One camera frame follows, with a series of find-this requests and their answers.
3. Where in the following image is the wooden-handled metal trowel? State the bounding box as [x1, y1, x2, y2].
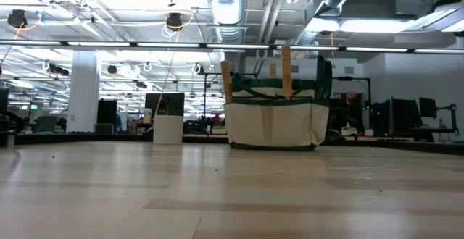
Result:
[281, 45, 293, 101]

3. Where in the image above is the cream and green gardening bag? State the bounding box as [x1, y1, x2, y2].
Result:
[223, 71, 331, 152]

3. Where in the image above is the white strip light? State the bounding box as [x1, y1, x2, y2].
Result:
[136, 42, 200, 49]
[206, 43, 271, 50]
[414, 48, 464, 54]
[275, 45, 340, 51]
[344, 46, 409, 53]
[0, 41, 62, 46]
[67, 41, 131, 48]

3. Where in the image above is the black computer monitor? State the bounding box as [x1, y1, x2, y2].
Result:
[144, 92, 186, 118]

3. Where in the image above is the white cylindrical container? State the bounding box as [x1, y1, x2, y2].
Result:
[152, 114, 184, 146]

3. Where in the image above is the person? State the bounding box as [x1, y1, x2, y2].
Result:
[334, 89, 365, 135]

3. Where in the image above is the white building column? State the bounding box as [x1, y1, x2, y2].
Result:
[66, 52, 101, 135]

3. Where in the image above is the ceiling fluorescent light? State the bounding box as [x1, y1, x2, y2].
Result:
[306, 17, 418, 34]

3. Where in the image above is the large black monitor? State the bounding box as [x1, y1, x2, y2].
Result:
[370, 98, 423, 137]

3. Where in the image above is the grey office chair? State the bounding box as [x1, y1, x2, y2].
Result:
[33, 115, 59, 135]

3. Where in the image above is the small black monitor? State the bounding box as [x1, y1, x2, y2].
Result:
[418, 97, 439, 120]

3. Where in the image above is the black metal frame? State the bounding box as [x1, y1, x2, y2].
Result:
[331, 75, 373, 109]
[203, 71, 257, 112]

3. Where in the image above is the round silver ventilation duct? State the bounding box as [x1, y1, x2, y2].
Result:
[207, 0, 248, 45]

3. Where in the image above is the black yellow cord reel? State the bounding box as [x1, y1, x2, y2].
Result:
[165, 12, 184, 32]
[7, 9, 28, 29]

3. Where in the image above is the black table border rail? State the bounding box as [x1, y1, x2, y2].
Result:
[0, 132, 464, 156]

